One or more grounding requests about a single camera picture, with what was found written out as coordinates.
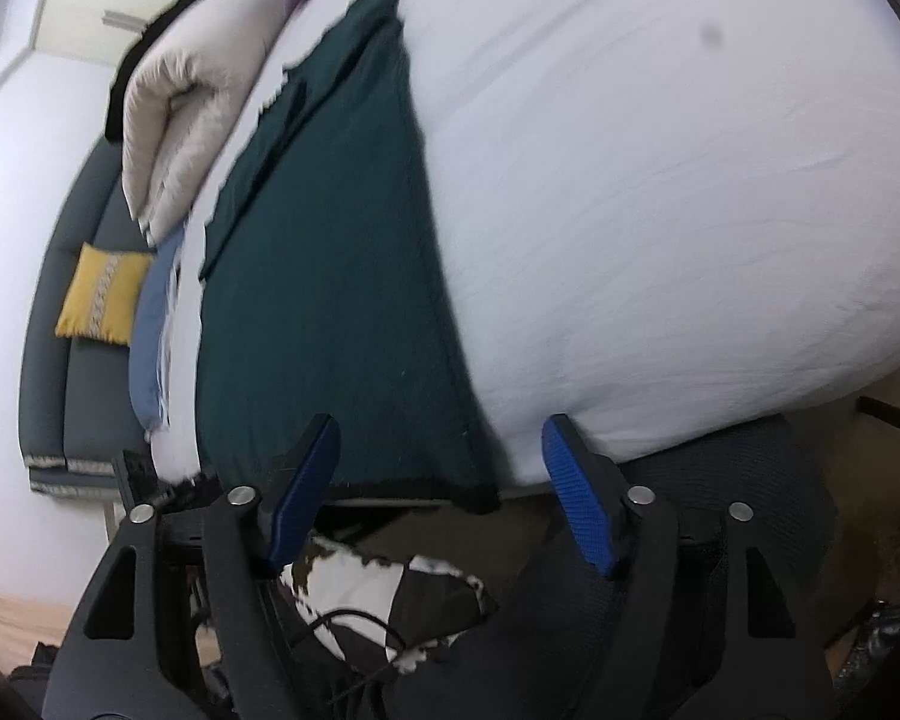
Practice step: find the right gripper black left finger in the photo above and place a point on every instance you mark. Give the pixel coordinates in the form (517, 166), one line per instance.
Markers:
(130, 651)

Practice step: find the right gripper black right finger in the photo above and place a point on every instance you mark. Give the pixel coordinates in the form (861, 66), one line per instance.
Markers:
(709, 546)

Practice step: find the dark green knit sweater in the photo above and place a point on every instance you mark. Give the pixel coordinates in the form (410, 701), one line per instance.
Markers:
(323, 291)

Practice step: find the black white patterned cloth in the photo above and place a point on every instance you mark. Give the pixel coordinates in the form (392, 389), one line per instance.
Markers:
(378, 615)

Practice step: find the dark grey sofa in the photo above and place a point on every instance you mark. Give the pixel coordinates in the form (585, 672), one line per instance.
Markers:
(75, 422)

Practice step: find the blue pillow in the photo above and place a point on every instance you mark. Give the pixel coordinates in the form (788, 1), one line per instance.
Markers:
(149, 359)

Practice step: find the yellow patterned cushion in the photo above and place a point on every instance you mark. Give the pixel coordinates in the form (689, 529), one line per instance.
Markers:
(101, 299)

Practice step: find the white bed sheet mattress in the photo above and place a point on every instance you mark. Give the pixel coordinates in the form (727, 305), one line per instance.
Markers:
(660, 216)

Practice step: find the beige folded duvet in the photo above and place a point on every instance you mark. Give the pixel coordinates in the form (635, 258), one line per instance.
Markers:
(182, 101)

